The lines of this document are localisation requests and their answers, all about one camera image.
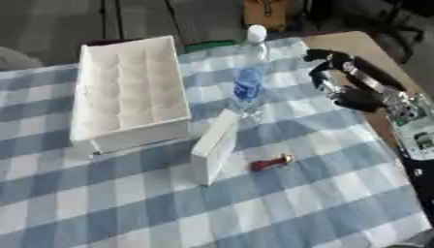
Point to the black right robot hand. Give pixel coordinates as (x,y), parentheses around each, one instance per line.
(361,97)

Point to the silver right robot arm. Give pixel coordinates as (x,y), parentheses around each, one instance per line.
(415,135)

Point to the brown cardboard box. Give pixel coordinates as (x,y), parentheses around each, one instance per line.
(267,13)

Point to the small white rectangular box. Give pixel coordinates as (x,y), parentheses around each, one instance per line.
(213,148)

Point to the white compartment box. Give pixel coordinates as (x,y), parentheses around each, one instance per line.
(131,93)

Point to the black chair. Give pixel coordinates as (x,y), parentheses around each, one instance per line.
(395,25)

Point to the small red lighter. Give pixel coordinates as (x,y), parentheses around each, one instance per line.
(270,163)

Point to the clear plastic water bottle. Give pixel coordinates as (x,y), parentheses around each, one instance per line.
(248,80)

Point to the green flat object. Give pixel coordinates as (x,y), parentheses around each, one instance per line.
(209,46)

